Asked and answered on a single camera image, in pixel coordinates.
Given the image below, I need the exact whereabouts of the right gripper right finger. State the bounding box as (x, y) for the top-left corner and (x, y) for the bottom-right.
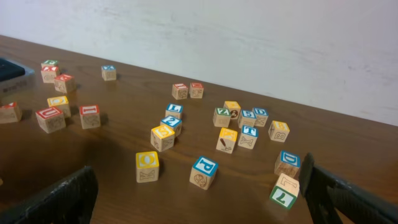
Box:
(298, 153), (397, 224)

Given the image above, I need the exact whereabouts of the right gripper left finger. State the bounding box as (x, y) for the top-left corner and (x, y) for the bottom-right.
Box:
(1, 166), (98, 224)

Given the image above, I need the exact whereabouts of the green 7 block tipped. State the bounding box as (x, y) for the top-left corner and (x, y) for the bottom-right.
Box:
(269, 173), (300, 210)

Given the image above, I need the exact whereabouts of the blue D block right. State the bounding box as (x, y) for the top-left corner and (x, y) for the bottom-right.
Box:
(274, 151), (301, 178)

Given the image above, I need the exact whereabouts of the blue d block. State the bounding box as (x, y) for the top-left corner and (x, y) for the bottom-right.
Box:
(274, 151), (301, 178)
(252, 107), (269, 127)

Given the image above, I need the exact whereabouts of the yellow O block right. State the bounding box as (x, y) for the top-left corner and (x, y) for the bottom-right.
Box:
(136, 151), (160, 183)

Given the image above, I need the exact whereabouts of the red U block centre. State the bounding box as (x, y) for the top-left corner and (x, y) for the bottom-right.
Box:
(35, 107), (66, 134)

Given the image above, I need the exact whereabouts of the red I block left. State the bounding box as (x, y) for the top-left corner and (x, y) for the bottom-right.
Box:
(79, 105), (101, 129)

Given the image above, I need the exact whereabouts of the red i block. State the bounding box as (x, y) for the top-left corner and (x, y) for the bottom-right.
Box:
(79, 105), (101, 129)
(172, 83), (189, 100)

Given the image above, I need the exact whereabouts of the yellow block centre left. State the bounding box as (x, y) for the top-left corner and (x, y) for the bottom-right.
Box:
(47, 96), (72, 118)

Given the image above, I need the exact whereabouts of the yellow 8 block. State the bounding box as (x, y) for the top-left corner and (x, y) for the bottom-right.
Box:
(268, 121), (290, 142)

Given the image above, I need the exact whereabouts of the red A block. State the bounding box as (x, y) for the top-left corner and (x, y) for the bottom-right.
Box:
(0, 101), (22, 124)

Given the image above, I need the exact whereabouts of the yellow S block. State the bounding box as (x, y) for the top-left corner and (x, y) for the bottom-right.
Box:
(150, 124), (175, 152)

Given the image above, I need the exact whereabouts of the red E block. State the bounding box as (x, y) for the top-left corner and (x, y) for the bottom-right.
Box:
(54, 74), (76, 93)

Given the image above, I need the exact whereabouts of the blue T block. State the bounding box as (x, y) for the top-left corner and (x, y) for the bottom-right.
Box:
(238, 125), (259, 149)

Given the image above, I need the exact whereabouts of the blue 2 block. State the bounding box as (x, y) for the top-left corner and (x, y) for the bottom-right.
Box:
(160, 115), (182, 137)

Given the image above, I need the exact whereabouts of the blue D block top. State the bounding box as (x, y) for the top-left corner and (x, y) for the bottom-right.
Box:
(252, 107), (269, 127)

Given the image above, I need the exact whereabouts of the red X block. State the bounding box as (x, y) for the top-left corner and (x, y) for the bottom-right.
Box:
(41, 66), (60, 83)

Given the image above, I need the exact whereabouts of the blue P block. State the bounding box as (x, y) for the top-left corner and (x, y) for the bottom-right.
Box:
(190, 156), (218, 190)

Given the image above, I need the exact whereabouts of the blue X block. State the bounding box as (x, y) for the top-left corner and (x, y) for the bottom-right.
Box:
(101, 65), (117, 81)

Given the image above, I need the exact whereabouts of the blue L block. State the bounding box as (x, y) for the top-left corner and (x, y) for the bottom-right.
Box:
(165, 103), (183, 119)

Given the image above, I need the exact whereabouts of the blue 5 block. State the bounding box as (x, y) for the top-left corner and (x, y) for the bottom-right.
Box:
(238, 110), (257, 129)

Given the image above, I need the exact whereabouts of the green F block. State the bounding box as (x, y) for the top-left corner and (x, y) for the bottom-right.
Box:
(41, 60), (59, 68)

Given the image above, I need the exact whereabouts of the yellow block under T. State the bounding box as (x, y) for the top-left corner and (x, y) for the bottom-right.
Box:
(216, 128), (238, 154)

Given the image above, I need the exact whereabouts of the yellow block top right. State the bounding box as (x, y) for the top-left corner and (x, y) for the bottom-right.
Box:
(223, 101), (241, 119)

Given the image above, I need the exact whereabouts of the red I block top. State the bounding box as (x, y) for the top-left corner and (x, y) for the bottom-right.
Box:
(172, 83), (189, 100)

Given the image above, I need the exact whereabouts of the green Z block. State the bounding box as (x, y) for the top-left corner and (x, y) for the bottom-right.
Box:
(213, 108), (231, 128)

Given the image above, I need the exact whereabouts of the red W block top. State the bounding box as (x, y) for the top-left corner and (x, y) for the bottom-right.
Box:
(189, 83), (204, 98)

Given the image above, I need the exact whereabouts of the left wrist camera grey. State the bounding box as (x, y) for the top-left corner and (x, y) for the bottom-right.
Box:
(1, 58), (35, 97)

